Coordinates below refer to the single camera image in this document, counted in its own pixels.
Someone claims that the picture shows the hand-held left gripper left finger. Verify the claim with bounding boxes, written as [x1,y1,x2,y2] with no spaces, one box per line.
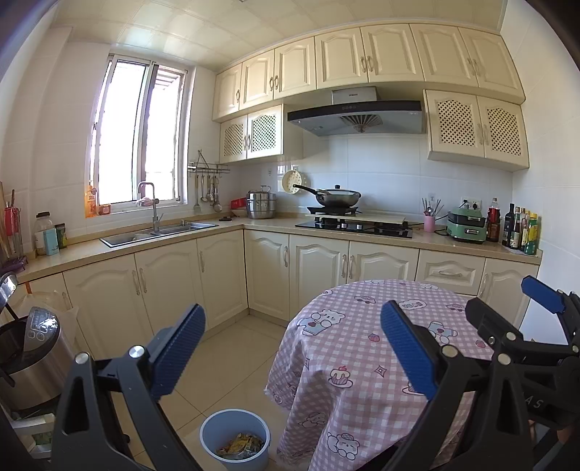
[52,303,207,471]

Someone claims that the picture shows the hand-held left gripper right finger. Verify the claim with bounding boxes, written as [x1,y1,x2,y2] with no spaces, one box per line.
[380,299,533,471]

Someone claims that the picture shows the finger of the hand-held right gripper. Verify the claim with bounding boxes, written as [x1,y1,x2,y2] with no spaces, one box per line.
[521,275,580,345]
[466,296,574,363]

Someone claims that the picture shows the blue waste bin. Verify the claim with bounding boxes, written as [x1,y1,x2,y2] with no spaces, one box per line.
[199,408,271,471]

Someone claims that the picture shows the yellow white snack bag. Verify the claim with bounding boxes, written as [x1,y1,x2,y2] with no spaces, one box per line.
[216,432,266,459]

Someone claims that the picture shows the pink checked tablecloth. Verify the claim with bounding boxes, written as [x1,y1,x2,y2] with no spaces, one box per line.
[264,278,497,471]

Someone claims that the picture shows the row of condiment bottles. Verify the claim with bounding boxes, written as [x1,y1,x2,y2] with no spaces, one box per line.
[487,197,540,255]

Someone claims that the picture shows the cream lower kitchen cabinets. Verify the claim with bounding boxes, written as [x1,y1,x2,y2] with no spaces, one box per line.
[18,229,540,363]

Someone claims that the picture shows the green electric cooker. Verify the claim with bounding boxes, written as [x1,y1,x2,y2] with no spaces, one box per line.
[446,206,489,244]

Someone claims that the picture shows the stainless steel sink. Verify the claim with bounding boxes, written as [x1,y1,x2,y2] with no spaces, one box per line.
[100,221,219,248]

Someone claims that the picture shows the black gas stove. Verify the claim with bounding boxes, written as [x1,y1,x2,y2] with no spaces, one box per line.
[295,206,414,239]

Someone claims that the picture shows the metal sink faucet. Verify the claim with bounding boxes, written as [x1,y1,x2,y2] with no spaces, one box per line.
[137,181,163,233]

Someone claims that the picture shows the hanging clear plastic bag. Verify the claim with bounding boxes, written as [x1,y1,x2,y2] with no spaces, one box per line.
[25,290,80,327]

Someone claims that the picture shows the stainless steel electric cooker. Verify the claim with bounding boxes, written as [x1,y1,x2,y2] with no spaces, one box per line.
[0,272,78,410]

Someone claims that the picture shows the beige kitchen countertop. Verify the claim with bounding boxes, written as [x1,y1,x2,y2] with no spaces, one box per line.
[13,213,543,284]

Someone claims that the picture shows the wok with lid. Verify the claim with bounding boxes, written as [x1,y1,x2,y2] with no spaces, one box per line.
[292,183,362,208]

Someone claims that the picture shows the white low shelf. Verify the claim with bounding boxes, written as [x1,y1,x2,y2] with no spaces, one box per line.
[11,410,62,460]

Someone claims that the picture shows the stainless steel steamer pot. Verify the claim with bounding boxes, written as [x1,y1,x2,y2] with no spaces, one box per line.
[246,185,277,220]

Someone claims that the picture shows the cream hanging colander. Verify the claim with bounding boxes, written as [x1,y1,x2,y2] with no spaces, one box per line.
[282,169,305,195]

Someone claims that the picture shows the red utensil rack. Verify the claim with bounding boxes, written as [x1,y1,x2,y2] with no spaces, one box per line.
[4,189,28,268]

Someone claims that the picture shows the kitchen window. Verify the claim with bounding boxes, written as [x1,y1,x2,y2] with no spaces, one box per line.
[86,53,193,218]

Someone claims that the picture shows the black range hood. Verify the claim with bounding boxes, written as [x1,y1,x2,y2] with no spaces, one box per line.
[287,86,427,137]

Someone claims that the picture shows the row of cream upper cabinets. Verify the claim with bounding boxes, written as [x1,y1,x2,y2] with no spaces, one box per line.
[212,24,525,122]

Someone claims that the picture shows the wide lattice door wall cabinet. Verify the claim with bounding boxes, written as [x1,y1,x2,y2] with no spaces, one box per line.
[423,89,530,172]

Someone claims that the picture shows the metal wall utensil rack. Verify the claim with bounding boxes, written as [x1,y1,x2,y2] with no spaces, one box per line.
[187,149,230,174]

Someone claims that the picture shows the narrow lattice door wall cabinet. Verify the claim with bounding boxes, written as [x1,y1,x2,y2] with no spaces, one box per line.
[220,104,303,164]

